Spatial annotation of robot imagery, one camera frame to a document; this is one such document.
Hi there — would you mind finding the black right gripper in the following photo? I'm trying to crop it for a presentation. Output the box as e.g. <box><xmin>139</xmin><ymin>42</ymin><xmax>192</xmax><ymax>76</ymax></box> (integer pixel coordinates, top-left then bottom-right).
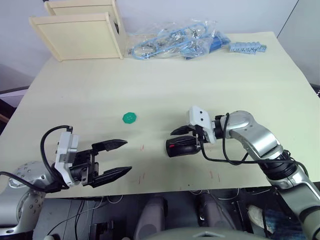
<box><xmin>170</xmin><ymin>124</ymin><xmax>210</xmax><ymax>151</ymax></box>

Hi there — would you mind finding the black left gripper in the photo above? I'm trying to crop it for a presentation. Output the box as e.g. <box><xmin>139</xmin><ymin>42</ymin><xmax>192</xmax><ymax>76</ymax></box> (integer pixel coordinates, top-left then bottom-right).
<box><xmin>69</xmin><ymin>138</ymin><xmax>133</xmax><ymax>189</ymax></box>

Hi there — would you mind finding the green round disc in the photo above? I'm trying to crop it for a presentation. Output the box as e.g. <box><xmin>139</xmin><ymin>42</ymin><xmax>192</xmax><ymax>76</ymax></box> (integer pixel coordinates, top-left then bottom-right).
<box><xmin>121</xmin><ymin>112</ymin><xmax>138</xmax><ymax>125</ymax></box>

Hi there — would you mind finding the grey rounded shape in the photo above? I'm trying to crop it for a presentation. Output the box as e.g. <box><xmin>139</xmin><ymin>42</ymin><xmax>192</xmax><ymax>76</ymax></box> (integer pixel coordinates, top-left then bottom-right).
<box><xmin>133</xmin><ymin>194</ymin><xmax>169</xmax><ymax>240</ymax></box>
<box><xmin>196</xmin><ymin>191</ymin><xmax>237</xmax><ymax>232</ymax></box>

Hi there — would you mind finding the clear bag of blue parts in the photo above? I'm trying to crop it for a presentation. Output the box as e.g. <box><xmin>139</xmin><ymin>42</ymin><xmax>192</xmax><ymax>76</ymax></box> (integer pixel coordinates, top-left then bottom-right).
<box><xmin>125</xmin><ymin>17</ymin><xmax>231</xmax><ymax>61</ymax></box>

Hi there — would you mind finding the grey robot torso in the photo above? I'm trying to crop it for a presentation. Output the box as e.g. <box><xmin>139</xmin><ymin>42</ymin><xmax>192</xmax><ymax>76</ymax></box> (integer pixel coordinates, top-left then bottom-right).
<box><xmin>141</xmin><ymin>226</ymin><xmax>253</xmax><ymax>240</ymax></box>

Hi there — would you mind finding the blue-grey toothed plastic strip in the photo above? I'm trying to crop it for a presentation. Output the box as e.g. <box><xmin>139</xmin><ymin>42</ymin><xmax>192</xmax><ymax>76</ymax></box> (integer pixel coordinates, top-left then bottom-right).
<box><xmin>228</xmin><ymin>41</ymin><xmax>268</xmax><ymax>54</ymax></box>

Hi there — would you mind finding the white shoe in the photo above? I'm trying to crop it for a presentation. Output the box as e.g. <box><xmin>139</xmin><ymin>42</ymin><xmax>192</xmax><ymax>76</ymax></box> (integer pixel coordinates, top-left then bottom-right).
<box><xmin>247</xmin><ymin>204</ymin><xmax>267</xmax><ymax>232</ymax></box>

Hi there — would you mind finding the beige wooden shelf rack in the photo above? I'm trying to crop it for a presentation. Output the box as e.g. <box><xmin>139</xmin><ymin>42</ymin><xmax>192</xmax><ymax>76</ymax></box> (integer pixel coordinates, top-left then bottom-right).
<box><xmin>28</xmin><ymin>0</ymin><xmax>128</xmax><ymax>63</ymax></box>

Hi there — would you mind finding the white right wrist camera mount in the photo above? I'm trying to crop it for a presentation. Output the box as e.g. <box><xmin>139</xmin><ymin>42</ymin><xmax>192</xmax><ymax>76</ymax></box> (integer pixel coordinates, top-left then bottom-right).
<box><xmin>188</xmin><ymin>105</ymin><xmax>217</xmax><ymax>145</ymax></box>

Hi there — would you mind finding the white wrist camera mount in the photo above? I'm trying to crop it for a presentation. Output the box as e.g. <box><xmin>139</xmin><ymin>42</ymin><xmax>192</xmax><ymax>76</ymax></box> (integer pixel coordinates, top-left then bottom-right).
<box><xmin>188</xmin><ymin>105</ymin><xmax>217</xmax><ymax>145</ymax></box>
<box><xmin>54</xmin><ymin>131</ymin><xmax>80</xmax><ymax>188</ymax></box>

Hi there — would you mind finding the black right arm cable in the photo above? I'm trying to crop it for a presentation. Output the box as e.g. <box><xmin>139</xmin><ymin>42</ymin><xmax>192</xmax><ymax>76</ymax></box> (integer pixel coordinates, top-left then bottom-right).
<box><xmin>199</xmin><ymin>112</ymin><xmax>266</xmax><ymax>166</ymax></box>

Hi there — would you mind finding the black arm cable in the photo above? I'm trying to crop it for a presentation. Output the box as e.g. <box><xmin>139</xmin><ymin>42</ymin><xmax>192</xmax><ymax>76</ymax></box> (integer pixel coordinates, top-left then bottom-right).
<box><xmin>199</xmin><ymin>112</ymin><xmax>266</xmax><ymax>166</ymax></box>
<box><xmin>0</xmin><ymin>124</ymin><xmax>74</xmax><ymax>194</ymax></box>

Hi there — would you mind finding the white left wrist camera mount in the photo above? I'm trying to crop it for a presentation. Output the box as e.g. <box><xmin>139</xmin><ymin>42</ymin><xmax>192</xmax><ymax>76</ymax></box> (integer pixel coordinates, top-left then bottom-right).
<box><xmin>54</xmin><ymin>131</ymin><xmax>80</xmax><ymax>188</ymax></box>

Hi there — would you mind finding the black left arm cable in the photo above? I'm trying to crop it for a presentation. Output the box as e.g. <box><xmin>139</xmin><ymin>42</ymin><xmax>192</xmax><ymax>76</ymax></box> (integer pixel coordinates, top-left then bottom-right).
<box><xmin>0</xmin><ymin>124</ymin><xmax>74</xmax><ymax>194</ymax></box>

